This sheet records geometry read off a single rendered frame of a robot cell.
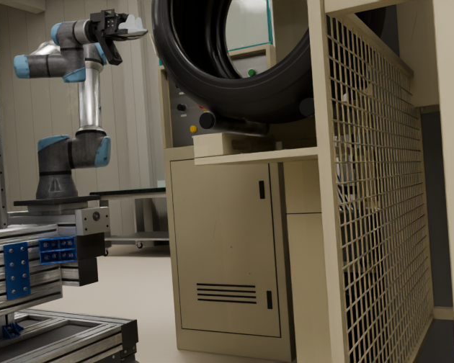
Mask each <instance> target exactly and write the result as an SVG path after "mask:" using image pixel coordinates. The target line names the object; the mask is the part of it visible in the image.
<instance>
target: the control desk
mask: <svg viewBox="0 0 454 363"><path fill-rule="evenodd" d="M229 55H230V57H231V60H232V62H233V64H234V66H235V67H236V70H237V71H238V72H239V73H240V74H241V75H242V77H243V78H247V77H250V76H255V75H257V74H259V73H262V72H264V71H266V70H268V69H270V68H271V67H273V66H275V65H276V53H275V46H274V45H271V44H265V45H258V46H254V47H250V48H244V49H240V50H234V51H230V52H229ZM157 74H158V85H159V104H160V115H161V135H162V146H163V153H164V173H165V184H166V203H167V215H168V225H169V245H170V256H171V266H172V287H173V297H174V317H175V328H176V338H177V349H181V350H188V351H200V352H207V353H213V354H225V355H231V356H238V357H250V358H257V359H269V360H275V361H282V362H292V361H293V360H294V359H295V358H296V357H297V355H296V345H295V324H294V313H293V294H292V282H291V272H290V252H289V240H288V227H287V225H288V220H287V215H286V214H285V213H287V210H286V202H285V201H286V199H285V179H284V168H283V162H278V163H261V164H249V165H202V166H196V165H195V153H194V143H193V136H195V135H207V134H213V133H231V134H239V135H245V133H234V132H226V131H219V130H206V129H204V128H202V127H201V126H200V122H199V120H200V116H201V114H203V113H204V112H210V111H208V110H206V109H204V108H202V107H201V106H200V105H198V104H196V103H195V102H194V101H192V100H191V99H190V98H189V97H188V96H187V95H186V94H184V93H183V92H182V91H181V90H180V89H179V88H178V87H177V85H176V84H175V83H174V82H173V81H172V79H171V78H170V77H169V74H168V73H167V72H166V70H165V68H164V66H157ZM211 113H212V112H211Z"/></svg>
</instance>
